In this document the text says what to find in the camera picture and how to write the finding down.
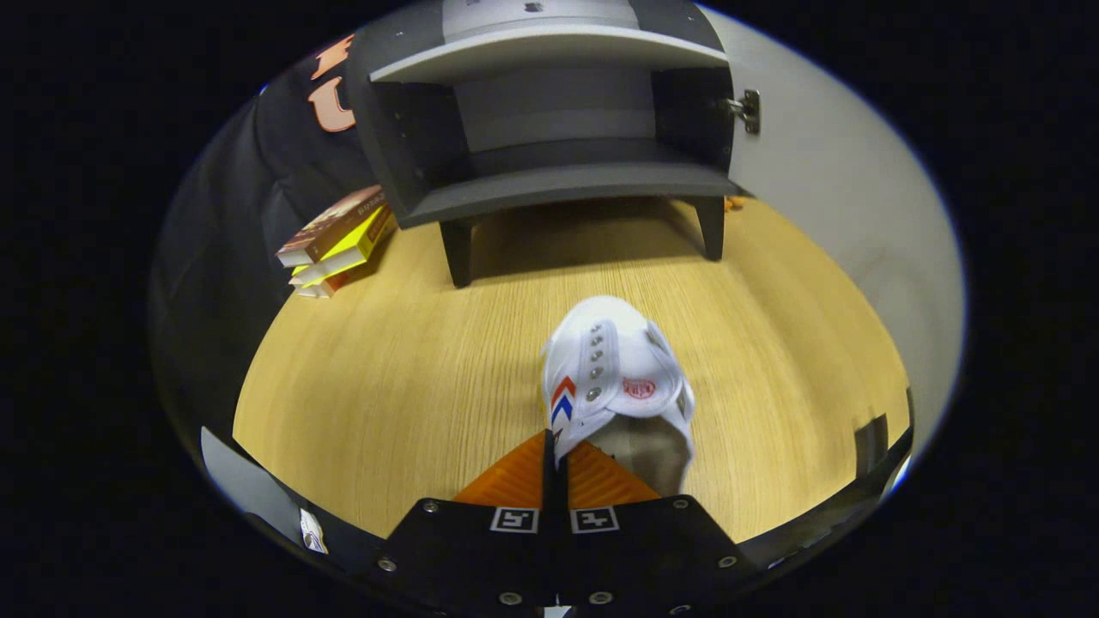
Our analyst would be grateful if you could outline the orange book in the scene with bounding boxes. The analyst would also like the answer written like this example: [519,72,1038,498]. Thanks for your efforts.
[294,249,379,300]

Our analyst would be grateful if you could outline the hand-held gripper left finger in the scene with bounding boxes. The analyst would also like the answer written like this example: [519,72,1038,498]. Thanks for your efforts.
[378,429,559,615]

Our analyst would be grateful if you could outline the white shoe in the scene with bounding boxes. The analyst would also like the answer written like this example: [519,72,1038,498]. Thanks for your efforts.
[541,296,696,499]

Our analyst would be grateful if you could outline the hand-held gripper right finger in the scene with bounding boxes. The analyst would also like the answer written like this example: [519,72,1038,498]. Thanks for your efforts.
[556,438,761,615]

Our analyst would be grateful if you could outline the dark grey shoe cabinet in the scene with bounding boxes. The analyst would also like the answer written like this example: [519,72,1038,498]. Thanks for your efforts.
[343,0,762,289]

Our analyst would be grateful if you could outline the brown book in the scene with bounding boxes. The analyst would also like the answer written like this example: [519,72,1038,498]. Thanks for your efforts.
[276,185,387,269]

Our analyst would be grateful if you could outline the black backdrop cloth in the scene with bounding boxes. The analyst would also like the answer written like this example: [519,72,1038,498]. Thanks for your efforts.
[150,34,404,482]

